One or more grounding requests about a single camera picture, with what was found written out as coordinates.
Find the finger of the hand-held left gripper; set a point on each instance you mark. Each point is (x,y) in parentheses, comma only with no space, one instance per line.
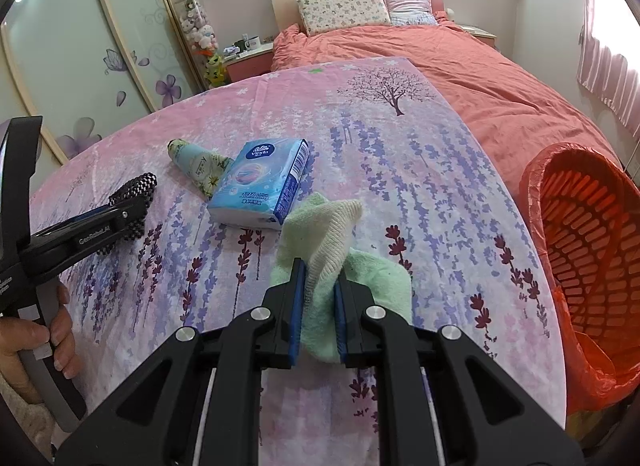
(80,220)
(90,241)

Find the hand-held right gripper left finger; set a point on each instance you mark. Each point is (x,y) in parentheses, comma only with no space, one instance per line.
(298,306)

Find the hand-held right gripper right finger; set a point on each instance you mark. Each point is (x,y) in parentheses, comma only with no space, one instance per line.
(341,316)

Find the black beaded pouch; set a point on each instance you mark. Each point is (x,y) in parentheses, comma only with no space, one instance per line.
(142,185)

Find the light green sock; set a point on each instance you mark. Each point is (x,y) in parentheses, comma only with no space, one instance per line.
(325,226)

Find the orange laundry basket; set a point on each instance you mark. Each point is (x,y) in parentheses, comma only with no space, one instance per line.
(590,246)

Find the person's left hand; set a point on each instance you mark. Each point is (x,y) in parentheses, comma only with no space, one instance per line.
(62,336)

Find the green floral tube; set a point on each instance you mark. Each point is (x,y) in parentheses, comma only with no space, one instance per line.
(192,160)

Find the blue tissue packet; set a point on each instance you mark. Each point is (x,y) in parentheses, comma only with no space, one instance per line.
(255,180)

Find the floral wardrobe doors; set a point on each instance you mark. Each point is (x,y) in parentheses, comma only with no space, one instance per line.
(75,45)

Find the yellow green plush toy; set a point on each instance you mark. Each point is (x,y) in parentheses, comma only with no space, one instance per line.
(216,70)

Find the pink nightstand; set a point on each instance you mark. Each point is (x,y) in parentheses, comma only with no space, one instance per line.
(250,65)

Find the clear tube of plush toys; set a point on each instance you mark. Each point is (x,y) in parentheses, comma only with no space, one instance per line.
(197,20)

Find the white mug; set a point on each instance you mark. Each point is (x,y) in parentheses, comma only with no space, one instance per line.
(252,43)

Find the coral bed duvet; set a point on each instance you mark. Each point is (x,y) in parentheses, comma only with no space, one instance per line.
(475,80)

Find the white floral pillow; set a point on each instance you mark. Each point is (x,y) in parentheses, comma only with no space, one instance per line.
(345,8)

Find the wooden bedside table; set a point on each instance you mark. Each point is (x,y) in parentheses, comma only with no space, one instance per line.
(477,34)

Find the pink striped pillow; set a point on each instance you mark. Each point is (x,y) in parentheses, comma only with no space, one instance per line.
(410,3)

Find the pink curtain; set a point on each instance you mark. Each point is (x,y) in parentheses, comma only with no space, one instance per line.
(605,65)

